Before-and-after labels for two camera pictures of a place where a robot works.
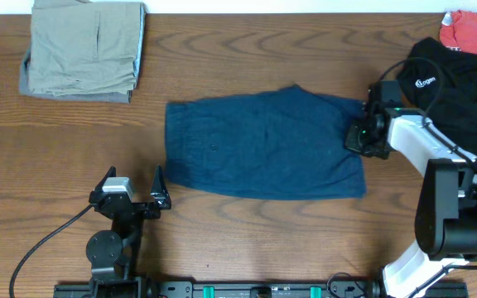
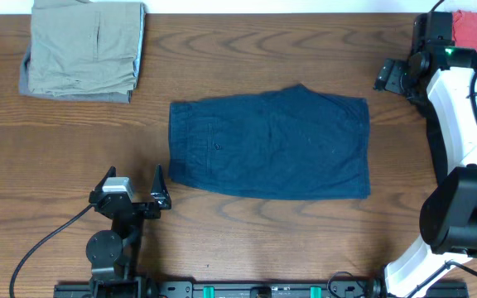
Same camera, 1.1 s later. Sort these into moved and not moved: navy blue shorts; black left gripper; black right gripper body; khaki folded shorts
Moved: black right gripper body
Not moved: khaki folded shorts; black left gripper; navy blue shorts
